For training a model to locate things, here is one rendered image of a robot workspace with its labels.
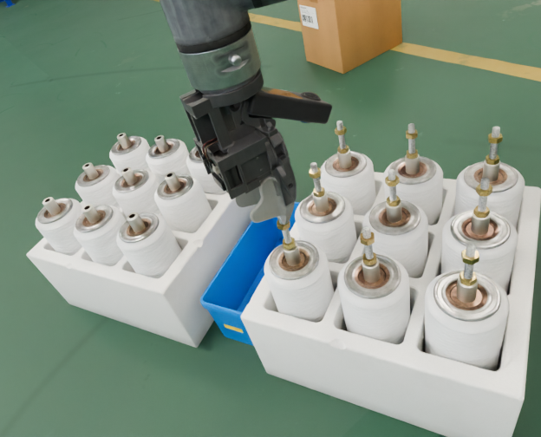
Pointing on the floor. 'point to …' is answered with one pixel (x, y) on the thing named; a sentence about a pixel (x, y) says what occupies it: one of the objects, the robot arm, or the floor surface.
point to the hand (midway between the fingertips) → (284, 211)
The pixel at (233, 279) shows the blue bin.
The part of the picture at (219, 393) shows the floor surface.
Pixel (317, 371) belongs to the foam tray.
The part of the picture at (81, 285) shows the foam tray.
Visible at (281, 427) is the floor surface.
